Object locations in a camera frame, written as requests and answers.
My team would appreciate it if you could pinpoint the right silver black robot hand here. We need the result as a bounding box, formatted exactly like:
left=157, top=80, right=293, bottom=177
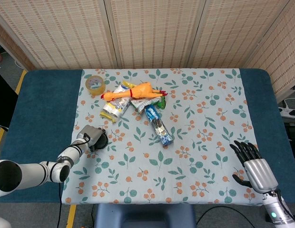
left=229, top=140, right=279, bottom=193

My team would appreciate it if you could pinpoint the white yellow snack packet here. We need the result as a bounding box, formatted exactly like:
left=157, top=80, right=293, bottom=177
left=113, top=80, right=138, bottom=98

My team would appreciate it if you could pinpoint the black cabinet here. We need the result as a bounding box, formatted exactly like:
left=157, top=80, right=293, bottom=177
left=0, top=69, right=19, bottom=131

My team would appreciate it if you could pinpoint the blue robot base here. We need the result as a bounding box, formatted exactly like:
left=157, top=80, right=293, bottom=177
left=94, top=203, right=197, bottom=228

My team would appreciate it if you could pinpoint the floral leaf print tablecloth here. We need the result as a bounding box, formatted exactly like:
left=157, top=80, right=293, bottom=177
left=62, top=68, right=265, bottom=207

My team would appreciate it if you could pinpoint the white garbage bag rolls pack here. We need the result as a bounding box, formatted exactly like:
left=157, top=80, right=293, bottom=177
left=102, top=97, right=131, bottom=119

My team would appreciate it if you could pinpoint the woven bamboo folding screen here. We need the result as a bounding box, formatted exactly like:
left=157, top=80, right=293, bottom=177
left=0, top=0, right=295, bottom=103

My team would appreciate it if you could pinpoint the teal table cover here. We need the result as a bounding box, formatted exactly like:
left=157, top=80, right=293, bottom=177
left=0, top=68, right=293, bottom=204

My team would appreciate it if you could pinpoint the blue cookie package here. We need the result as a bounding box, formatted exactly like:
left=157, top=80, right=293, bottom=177
left=144, top=105, right=174, bottom=146

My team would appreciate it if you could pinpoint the black floor cable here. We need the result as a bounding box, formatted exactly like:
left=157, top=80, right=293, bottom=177
left=56, top=182, right=63, bottom=228
left=196, top=206, right=259, bottom=228

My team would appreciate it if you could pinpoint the clear packing tape roll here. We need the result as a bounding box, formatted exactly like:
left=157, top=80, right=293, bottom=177
left=85, top=75, right=106, bottom=96

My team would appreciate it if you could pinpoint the crumpled green snack bag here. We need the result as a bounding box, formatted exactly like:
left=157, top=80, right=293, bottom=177
left=130, top=96, right=167, bottom=114

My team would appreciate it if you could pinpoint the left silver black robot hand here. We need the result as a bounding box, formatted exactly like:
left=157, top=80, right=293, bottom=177
left=76, top=125, right=107, bottom=152

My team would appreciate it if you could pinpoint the yellow rubber chicken toy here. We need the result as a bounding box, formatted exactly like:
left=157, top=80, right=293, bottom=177
left=100, top=82, right=167, bottom=102

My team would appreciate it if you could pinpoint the small yellow striped packet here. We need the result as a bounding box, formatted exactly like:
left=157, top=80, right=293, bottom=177
left=99, top=110, right=117, bottom=124

